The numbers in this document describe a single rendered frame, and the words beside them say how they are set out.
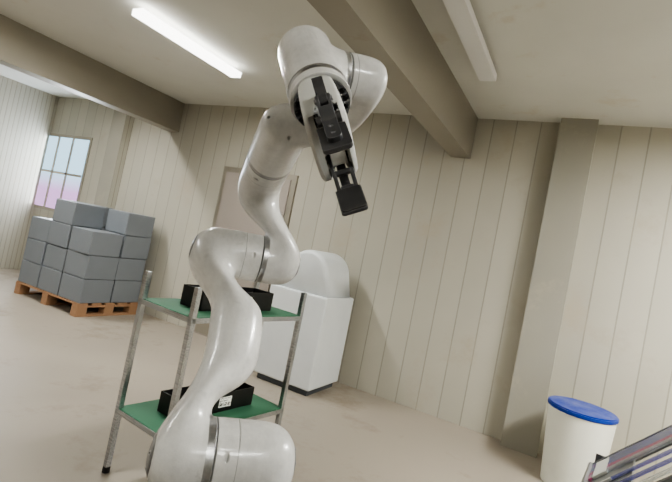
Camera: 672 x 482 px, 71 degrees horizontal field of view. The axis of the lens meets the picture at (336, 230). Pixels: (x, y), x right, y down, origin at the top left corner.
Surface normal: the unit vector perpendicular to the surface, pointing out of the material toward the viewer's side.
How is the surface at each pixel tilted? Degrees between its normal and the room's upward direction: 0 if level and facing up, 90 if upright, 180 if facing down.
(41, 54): 90
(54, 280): 90
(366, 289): 90
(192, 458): 69
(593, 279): 90
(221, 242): 57
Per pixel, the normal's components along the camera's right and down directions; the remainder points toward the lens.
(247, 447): 0.34, -0.63
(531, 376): -0.45, -0.12
